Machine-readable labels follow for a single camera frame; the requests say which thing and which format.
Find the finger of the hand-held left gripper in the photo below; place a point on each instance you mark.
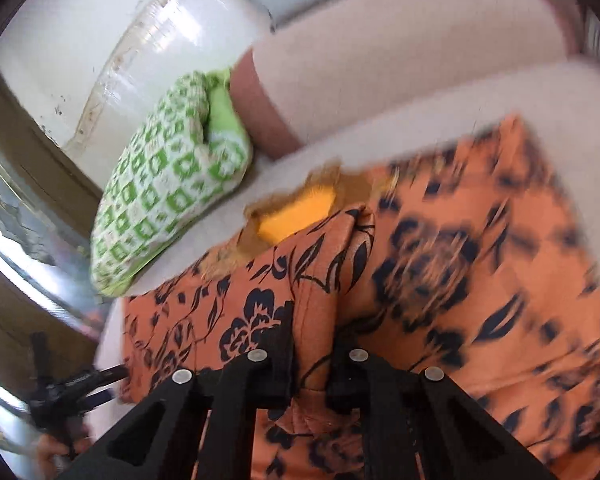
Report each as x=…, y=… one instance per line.
x=111, y=374
x=97, y=399

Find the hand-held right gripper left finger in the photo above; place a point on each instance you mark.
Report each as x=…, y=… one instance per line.
x=275, y=375

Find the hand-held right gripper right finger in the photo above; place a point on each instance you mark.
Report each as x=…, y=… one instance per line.
x=345, y=380

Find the orange black floral pillow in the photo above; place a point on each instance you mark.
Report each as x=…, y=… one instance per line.
x=430, y=270

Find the person's left hand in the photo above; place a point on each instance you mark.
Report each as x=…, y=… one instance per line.
x=55, y=452

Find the glass door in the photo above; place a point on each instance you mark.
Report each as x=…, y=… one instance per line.
x=25, y=240

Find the green checkered pillow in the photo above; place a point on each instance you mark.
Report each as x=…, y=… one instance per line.
x=165, y=185

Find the pink quilted sofa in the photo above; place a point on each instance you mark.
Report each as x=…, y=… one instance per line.
x=430, y=105

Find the pink bolster cushion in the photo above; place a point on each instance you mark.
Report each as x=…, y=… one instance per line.
x=380, y=55

